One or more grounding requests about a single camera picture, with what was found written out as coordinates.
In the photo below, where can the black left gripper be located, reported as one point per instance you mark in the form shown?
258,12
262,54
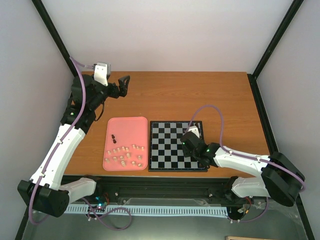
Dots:
123,92

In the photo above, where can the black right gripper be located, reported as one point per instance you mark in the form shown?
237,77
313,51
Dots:
186,152

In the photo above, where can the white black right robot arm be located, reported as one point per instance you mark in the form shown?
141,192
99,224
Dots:
255,186

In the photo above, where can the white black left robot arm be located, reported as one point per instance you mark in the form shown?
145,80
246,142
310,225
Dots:
44,191

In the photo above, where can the black white chessboard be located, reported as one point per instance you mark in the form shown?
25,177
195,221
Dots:
166,149

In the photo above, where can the pink plastic tray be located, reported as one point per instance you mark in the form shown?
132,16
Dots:
131,135

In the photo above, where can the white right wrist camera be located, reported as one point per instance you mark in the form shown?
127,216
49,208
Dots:
194,129

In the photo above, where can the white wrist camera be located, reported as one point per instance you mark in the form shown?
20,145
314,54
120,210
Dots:
194,129
101,73

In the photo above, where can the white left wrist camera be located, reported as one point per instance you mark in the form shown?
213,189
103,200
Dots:
101,73

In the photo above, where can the black side frame rail right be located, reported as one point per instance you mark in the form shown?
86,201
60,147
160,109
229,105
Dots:
265,125

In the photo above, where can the light blue slotted cable duct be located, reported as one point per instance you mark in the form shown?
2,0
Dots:
151,211

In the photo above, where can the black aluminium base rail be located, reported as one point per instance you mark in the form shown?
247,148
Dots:
118,188

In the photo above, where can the black aluminium frame post left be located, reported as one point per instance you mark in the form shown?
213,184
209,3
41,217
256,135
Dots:
46,19

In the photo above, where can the black aluminium frame post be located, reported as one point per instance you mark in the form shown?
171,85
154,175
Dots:
46,19
283,26

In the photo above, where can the black aluminium frame post right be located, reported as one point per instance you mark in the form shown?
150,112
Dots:
283,26

